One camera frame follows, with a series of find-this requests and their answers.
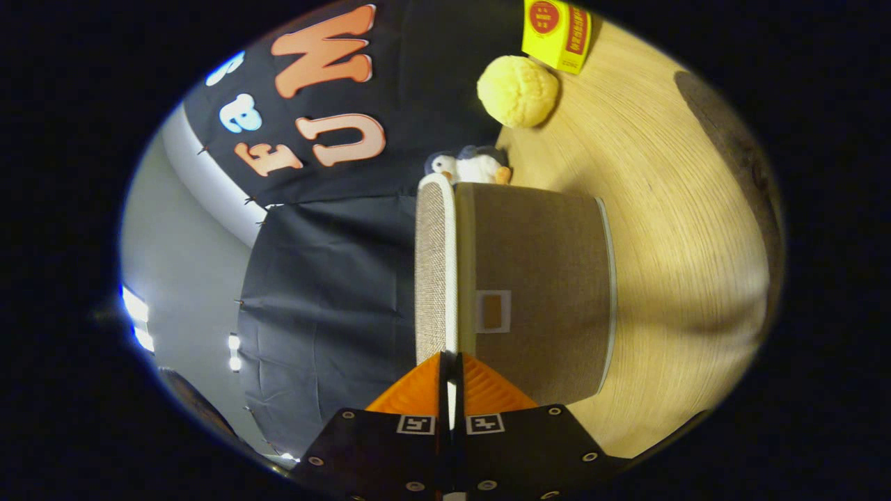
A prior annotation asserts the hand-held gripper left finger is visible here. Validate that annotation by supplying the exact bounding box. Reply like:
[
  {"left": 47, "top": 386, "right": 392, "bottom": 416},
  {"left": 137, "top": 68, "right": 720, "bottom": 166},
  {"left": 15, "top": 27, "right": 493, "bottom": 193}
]
[{"left": 289, "top": 351, "right": 453, "bottom": 501}]

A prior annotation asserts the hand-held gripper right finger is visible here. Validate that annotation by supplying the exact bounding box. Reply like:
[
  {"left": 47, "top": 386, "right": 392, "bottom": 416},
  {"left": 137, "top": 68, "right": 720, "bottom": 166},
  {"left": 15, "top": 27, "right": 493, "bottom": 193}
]
[{"left": 452, "top": 351, "right": 631, "bottom": 501}]

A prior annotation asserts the brown fabric storage box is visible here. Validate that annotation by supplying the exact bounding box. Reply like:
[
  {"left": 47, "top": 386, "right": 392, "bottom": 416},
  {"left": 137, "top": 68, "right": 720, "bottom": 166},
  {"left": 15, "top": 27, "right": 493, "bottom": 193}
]
[{"left": 415, "top": 173, "right": 619, "bottom": 406}]

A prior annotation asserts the black backdrop cloth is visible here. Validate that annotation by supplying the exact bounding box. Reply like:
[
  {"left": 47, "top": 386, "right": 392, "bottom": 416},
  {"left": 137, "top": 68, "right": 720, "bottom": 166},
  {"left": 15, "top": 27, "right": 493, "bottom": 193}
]
[{"left": 182, "top": 0, "right": 530, "bottom": 456}]

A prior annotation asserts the penguin plush toy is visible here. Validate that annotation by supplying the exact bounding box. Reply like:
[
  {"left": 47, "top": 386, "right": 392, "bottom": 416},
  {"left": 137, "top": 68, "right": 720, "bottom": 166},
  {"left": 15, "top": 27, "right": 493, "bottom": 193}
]
[{"left": 424, "top": 145, "right": 513, "bottom": 186}]

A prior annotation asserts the yellow bun-shaped soft toy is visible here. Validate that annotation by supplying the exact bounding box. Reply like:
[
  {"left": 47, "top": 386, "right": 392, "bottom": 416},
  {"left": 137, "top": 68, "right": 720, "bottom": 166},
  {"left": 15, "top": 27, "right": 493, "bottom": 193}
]
[{"left": 477, "top": 55, "right": 561, "bottom": 129}]

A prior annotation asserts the yellow book with red circle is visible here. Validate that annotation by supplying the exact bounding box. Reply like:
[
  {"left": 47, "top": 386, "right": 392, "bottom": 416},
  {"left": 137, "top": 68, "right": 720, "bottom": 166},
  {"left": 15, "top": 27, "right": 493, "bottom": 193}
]
[{"left": 521, "top": 0, "right": 592, "bottom": 75}]

